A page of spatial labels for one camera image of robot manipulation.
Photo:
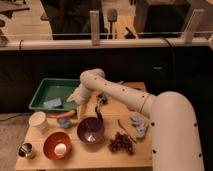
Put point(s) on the orange red pepper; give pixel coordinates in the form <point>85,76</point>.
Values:
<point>62,115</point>

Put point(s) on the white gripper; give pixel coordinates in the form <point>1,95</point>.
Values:
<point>81,95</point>

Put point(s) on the small blue bowl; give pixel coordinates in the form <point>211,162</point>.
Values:
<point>64,123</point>

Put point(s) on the purple bowl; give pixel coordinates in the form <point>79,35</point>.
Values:
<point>91,130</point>

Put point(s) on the red bowl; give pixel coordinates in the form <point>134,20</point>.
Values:
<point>52,141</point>

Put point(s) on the purple grape bunch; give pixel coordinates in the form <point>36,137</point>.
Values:
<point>121,142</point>

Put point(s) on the blue cloth toy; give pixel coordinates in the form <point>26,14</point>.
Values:
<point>140,125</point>

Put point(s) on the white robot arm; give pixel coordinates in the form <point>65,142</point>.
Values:
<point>175,136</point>

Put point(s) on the silver metal cup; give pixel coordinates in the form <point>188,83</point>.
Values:
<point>26,150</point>

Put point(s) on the blue sponge block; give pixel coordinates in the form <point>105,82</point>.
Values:
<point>53,103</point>

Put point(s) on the wooden stick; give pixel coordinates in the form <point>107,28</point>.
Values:
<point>125,130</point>

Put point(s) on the clear barrier panel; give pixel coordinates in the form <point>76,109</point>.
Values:
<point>111,19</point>

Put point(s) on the green plastic tray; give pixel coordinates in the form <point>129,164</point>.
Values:
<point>53,88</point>

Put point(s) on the white plastic cup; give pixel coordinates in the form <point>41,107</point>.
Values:
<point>39,121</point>

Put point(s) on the small dark toy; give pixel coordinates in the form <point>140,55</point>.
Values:
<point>101,98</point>

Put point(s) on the white egg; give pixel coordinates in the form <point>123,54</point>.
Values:
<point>60,149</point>

